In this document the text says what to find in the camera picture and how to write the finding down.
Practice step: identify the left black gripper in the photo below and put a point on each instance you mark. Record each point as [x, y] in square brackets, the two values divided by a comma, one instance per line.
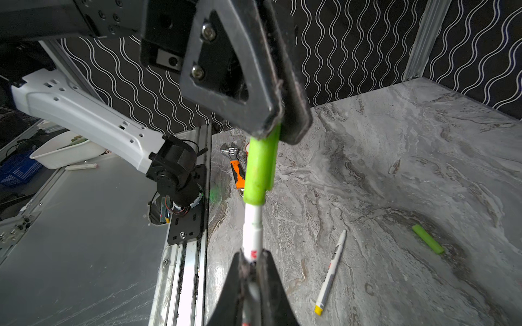
[227, 68]

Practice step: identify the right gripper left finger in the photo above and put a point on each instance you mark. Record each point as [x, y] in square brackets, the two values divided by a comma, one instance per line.
[229, 307]

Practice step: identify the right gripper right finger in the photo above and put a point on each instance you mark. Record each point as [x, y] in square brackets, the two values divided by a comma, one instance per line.
[275, 308]

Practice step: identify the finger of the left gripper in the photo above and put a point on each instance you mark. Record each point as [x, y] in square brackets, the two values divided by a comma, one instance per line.
[281, 32]

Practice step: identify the green pen cap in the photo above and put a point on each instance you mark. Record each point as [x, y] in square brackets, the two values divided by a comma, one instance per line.
[261, 164]
[428, 239]

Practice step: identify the white pen yellow end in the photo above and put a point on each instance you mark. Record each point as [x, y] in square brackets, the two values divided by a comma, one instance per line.
[328, 282]

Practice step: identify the white pen light green end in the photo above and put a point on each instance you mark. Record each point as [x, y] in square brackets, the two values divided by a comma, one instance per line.
[252, 248]

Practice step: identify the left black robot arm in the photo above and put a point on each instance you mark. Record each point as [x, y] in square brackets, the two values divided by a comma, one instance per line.
[52, 96]

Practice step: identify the white plastic tray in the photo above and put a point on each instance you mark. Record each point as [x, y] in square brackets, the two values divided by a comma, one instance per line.
[66, 149]

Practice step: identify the orange handled pliers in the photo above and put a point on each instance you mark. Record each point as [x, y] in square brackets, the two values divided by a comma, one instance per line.
[232, 151]

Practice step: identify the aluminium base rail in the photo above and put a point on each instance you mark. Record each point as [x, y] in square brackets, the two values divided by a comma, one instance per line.
[179, 297]

